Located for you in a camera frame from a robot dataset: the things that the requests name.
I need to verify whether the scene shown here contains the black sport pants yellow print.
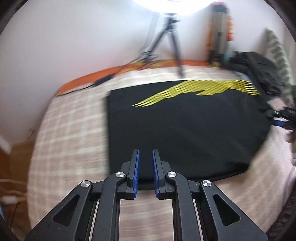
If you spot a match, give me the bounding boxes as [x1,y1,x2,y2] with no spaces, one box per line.
[106,80,272,184]

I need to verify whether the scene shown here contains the stack of dark folded clothes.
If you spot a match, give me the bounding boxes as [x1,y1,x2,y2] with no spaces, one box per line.
[224,52,285,97]

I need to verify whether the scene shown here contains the beige plaid blanket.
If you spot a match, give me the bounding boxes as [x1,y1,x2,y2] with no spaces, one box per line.
[27,67,295,240]

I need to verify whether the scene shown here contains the black tripod stand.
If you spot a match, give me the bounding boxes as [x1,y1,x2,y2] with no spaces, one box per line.
[139,13,185,78]

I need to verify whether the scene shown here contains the hanging items on wall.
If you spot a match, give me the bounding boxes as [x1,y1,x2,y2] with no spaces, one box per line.
[207,2,234,67]

